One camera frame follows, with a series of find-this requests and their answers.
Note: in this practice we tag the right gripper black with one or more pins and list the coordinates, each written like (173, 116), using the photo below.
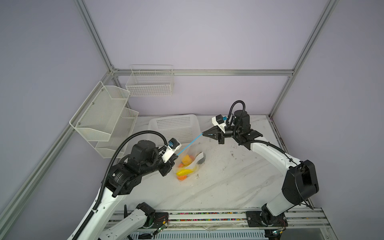
(220, 136)

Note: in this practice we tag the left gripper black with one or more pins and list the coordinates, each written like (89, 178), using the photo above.
(166, 168)

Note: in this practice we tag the yellow lemon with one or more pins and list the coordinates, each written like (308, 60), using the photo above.
(187, 160)

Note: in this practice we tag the clear zip top bag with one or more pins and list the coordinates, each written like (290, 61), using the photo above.
(192, 149)

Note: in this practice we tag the cream white garlic bulb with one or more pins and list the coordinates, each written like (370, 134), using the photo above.
(192, 165)

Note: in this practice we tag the black round food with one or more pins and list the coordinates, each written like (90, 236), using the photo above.
(200, 158)

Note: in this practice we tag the small orange tangerine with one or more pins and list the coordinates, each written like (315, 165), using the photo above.
(181, 178)

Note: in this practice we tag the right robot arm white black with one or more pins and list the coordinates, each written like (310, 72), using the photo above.
(300, 177)

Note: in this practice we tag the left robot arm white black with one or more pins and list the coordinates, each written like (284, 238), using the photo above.
(94, 222)

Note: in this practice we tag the white plastic perforated basket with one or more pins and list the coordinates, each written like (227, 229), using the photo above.
(184, 128)

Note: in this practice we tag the lower white mesh shelf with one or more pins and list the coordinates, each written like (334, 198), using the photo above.
(123, 129)

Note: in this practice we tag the white mesh shelf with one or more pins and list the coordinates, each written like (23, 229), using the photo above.
(97, 118)
(123, 129)

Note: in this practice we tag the upper white mesh shelf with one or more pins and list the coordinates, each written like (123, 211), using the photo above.
(97, 118)

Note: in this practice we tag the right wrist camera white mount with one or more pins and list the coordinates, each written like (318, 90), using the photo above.
(220, 122)

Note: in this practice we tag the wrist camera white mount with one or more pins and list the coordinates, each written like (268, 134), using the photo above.
(220, 122)
(172, 147)

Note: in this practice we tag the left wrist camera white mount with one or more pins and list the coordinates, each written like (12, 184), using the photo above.
(172, 147)

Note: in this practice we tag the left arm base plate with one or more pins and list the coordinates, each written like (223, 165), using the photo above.
(157, 220)

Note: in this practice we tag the white wire wall basket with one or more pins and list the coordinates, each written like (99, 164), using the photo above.
(151, 81)

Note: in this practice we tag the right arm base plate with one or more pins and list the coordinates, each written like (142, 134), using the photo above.
(255, 219)

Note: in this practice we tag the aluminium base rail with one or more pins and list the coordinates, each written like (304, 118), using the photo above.
(303, 224)

